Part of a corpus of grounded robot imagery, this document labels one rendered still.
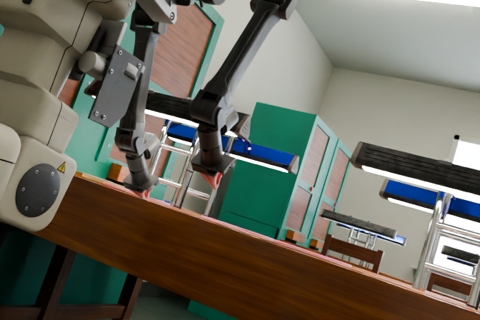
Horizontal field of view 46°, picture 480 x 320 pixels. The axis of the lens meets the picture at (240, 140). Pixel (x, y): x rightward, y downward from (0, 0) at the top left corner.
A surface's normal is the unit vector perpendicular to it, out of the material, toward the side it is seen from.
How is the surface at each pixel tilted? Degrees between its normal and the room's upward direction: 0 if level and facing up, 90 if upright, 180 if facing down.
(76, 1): 90
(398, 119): 90
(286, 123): 90
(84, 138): 90
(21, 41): 82
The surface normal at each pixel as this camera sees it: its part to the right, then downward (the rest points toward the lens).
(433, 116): -0.39, -0.26
